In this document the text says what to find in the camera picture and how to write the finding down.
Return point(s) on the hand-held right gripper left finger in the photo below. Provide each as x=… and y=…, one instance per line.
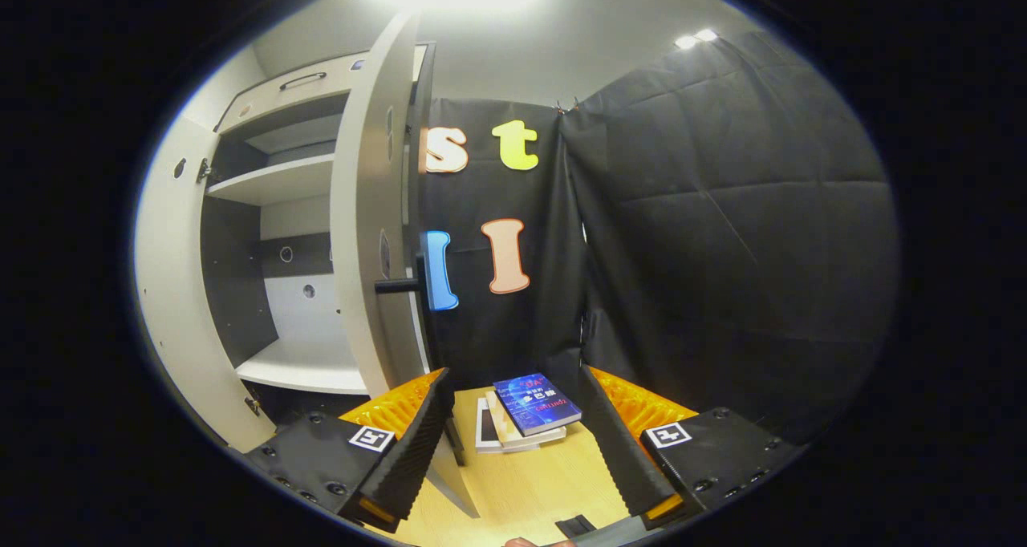
x=417, y=443

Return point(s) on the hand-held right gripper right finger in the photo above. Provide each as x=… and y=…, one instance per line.
x=618, y=443

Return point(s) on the double-door shoe cabinet body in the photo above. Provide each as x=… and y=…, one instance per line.
x=241, y=290

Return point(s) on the beige shoe cabinet door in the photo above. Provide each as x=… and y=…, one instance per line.
x=361, y=210
x=172, y=290

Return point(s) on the white cabinet shelf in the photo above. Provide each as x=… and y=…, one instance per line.
x=273, y=182
x=305, y=366

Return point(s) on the beige book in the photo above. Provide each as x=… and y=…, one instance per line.
x=501, y=427

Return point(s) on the blue book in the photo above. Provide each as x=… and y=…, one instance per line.
x=533, y=407

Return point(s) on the small black object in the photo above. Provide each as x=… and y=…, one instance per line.
x=575, y=525

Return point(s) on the black backdrop cloth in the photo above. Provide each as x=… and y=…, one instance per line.
x=722, y=250
x=554, y=290

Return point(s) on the small ceiling light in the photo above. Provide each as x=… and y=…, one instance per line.
x=696, y=39

